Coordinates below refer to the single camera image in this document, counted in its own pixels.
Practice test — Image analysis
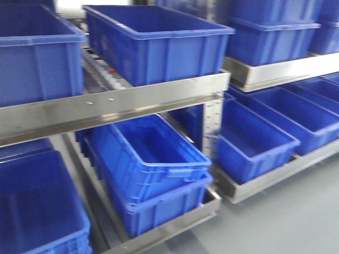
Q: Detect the blue crate left shelf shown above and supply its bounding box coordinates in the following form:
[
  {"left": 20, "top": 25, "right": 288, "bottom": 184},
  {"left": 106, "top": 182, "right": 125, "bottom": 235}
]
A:
[{"left": 1, "top": 4, "right": 85, "bottom": 107}]

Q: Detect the steel low side rack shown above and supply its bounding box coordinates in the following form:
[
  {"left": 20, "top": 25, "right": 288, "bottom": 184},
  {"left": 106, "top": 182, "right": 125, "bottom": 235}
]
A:
[{"left": 212, "top": 53, "right": 338, "bottom": 204}]

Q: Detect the blue crate bottom left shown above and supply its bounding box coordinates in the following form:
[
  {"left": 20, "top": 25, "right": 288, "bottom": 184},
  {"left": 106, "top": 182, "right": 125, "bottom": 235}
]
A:
[{"left": 1, "top": 150, "right": 92, "bottom": 253}]

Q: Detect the blue crate lower right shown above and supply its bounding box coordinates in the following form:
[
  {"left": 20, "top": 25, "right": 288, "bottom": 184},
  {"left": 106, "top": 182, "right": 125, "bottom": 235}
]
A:
[{"left": 217, "top": 100, "right": 300, "bottom": 184}]

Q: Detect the blue crate lower stack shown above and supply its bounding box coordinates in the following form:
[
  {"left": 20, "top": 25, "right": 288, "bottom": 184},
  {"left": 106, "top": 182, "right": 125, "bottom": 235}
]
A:
[{"left": 84, "top": 137, "right": 214, "bottom": 238}]

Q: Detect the tilted blue inner crate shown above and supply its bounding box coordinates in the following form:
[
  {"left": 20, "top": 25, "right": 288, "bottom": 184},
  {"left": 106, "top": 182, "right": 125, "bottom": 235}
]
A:
[{"left": 83, "top": 114, "right": 211, "bottom": 205}]

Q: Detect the blue crate shelf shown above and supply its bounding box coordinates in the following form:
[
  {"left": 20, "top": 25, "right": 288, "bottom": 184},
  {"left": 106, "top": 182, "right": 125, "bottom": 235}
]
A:
[
  {"left": 226, "top": 17, "right": 321, "bottom": 66},
  {"left": 1, "top": 4, "right": 85, "bottom": 107}
]

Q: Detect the stainless steel shelving rack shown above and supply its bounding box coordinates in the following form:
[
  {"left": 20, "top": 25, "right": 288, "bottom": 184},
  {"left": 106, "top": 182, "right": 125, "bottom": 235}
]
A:
[{"left": 0, "top": 47, "right": 233, "bottom": 254}]

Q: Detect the blue crate upper right shelf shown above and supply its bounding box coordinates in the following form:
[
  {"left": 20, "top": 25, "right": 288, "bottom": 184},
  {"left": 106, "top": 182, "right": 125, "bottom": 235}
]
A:
[{"left": 226, "top": 17, "right": 321, "bottom": 66}]

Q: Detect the large blue target crate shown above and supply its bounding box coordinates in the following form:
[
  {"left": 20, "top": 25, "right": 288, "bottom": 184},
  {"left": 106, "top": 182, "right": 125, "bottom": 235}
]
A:
[{"left": 83, "top": 5, "right": 235, "bottom": 86}]

